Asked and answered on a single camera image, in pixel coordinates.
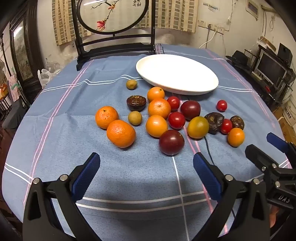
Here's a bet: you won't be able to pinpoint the white power cable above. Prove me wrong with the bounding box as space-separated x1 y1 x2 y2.
199 30 219 49

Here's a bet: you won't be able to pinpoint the beige checked curtain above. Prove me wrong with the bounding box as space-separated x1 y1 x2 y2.
51 0 199 45

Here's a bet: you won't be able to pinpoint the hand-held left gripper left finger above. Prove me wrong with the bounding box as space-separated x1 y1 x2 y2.
22 152 102 241

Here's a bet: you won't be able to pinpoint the round painted screen black frame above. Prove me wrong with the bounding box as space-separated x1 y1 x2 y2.
71 0 156 71

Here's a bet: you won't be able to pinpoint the white wall sockets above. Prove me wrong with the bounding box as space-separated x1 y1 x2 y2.
198 20 225 35

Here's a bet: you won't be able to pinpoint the yellow green tomato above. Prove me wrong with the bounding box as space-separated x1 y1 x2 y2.
187 116 210 139

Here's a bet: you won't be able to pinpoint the dark purple plum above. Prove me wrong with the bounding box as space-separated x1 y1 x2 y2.
180 100 201 121
159 129 185 156

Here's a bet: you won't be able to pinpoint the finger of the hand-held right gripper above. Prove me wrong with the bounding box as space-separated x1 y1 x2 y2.
245 144 296 184
267 133 296 163

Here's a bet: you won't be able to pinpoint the cardboard box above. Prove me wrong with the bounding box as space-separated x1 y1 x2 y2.
277 100 296 127

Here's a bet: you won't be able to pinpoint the black hat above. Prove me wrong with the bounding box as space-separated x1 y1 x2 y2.
226 50 249 65

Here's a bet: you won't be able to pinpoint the dark wooden framed cabinet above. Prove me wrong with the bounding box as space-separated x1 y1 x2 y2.
9 5 45 94

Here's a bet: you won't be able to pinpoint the thin black cable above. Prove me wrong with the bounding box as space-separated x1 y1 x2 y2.
203 137 216 165

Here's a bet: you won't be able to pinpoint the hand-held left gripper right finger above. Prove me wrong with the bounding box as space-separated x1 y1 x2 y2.
192 152 271 241

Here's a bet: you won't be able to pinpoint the red cherry tomato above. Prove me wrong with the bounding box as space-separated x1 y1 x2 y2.
216 100 228 112
220 119 233 134
168 112 186 129
167 96 180 111

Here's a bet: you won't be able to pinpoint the smooth orange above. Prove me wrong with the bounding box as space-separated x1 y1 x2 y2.
227 127 245 147
146 115 168 138
147 87 165 102

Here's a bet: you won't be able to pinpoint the person's right hand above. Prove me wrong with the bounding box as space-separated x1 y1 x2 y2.
269 205 287 232

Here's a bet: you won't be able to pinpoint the dark wrinkled dried fruit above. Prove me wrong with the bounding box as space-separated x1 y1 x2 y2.
204 112 225 134
230 115 245 130

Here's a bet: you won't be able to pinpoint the blue checked tablecloth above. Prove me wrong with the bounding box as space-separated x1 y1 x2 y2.
2 43 293 241

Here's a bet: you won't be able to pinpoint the computer monitor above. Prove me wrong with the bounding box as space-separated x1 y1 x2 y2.
254 52 287 85

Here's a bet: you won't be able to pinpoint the black side shelf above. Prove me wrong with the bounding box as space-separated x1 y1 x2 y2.
231 44 296 106

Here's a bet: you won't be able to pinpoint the white oval plate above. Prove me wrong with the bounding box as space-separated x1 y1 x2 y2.
136 54 219 95

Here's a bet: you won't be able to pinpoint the dark brown halved fruit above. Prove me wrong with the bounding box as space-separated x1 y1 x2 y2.
126 95 147 112

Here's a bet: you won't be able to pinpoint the bumpy orange mandarin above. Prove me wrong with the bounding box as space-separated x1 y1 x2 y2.
106 120 136 149
95 106 119 129
148 98 171 119

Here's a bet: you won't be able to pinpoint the black speaker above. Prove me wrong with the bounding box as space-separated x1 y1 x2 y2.
277 43 293 65

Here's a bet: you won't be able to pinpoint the white plastic bag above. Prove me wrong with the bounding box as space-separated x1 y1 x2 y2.
38 69 61 89

